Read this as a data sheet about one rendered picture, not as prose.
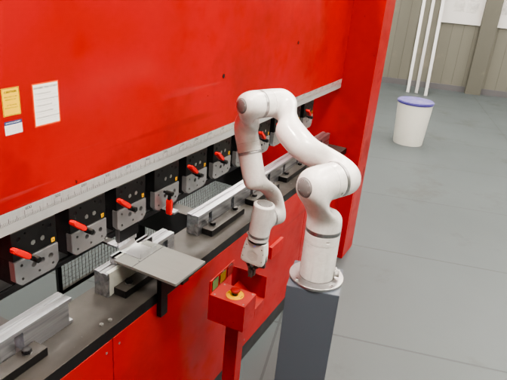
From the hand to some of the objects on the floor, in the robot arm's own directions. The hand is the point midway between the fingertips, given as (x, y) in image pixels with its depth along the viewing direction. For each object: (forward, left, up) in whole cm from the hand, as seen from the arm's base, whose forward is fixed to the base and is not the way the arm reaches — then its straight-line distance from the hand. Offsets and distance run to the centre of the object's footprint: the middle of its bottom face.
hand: (251, 271), depth 209 cm
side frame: (+3, -199, -84) cm, 216 cm away
